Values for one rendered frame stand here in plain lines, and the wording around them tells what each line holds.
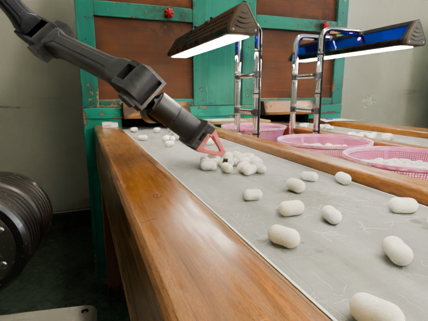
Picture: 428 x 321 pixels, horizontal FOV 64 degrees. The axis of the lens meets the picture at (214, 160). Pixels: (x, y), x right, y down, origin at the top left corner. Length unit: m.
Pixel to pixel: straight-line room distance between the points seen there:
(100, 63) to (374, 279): 0.66
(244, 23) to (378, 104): 2.78
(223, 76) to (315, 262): 1.39
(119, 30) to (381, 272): 1.41
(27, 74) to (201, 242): 2.15
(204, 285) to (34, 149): 2.21
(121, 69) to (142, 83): 0.06
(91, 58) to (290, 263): 0.64
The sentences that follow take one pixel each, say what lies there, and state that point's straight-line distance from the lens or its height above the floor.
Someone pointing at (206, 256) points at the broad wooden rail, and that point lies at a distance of 0.31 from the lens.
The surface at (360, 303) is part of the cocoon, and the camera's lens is 0.28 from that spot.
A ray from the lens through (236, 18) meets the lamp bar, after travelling 0.86.
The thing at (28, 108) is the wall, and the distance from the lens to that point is 2.41.
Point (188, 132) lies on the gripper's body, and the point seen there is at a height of 0.82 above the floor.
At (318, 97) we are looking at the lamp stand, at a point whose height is 0.89.
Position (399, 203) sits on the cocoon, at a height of 0.76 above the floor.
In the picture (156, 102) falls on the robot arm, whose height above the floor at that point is 0.88.
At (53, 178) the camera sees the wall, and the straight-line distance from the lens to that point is 2.46.
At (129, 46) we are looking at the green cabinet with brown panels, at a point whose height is 1.10.
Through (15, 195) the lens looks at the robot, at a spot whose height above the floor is 0.78.
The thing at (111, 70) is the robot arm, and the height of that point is 0.95.
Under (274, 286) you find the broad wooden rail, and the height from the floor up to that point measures 0.76.
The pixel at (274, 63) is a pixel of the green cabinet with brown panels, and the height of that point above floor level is 1.05.
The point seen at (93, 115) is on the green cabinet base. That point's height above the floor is 0.81.
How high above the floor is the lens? 0.91
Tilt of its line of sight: 11 degrees down
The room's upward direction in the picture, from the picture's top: straight up
